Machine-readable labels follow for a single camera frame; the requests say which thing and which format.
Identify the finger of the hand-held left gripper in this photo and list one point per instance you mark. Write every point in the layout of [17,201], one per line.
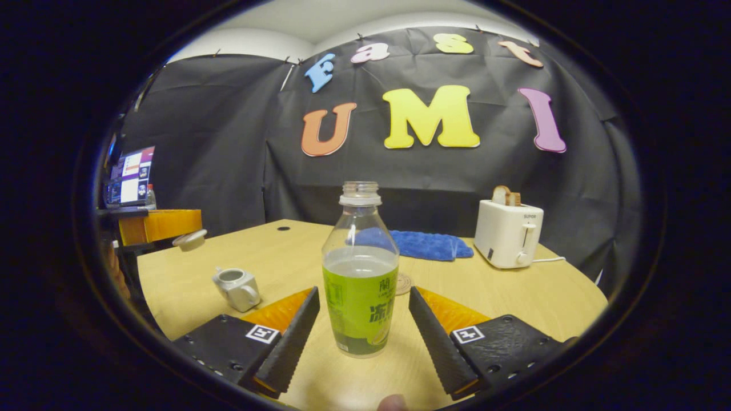
[154,226]
[143,249]

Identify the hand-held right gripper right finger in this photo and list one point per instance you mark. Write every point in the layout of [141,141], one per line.
[440,342]

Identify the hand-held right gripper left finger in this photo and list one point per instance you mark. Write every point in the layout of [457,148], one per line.
[288,342]

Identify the round woven coaster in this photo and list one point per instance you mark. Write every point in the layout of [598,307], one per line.
[404,283]

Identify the white ceramic teacup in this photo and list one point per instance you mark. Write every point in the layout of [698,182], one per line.
[237,291]

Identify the green label water bottle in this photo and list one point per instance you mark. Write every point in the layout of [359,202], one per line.
[360,297]

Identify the red label plastic bottle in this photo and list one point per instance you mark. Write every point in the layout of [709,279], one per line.
[151,198]

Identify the computer monitor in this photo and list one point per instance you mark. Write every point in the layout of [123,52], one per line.
[131,177]

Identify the blue towel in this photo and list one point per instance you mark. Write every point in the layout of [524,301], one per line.
[428,245]

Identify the black backdrop cloth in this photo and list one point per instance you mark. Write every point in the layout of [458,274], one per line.
[217,142]

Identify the white toaster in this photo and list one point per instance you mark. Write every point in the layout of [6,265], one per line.
[505,237]

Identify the toasted bread slice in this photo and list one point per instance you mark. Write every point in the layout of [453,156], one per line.
[500,196]
[514,200]

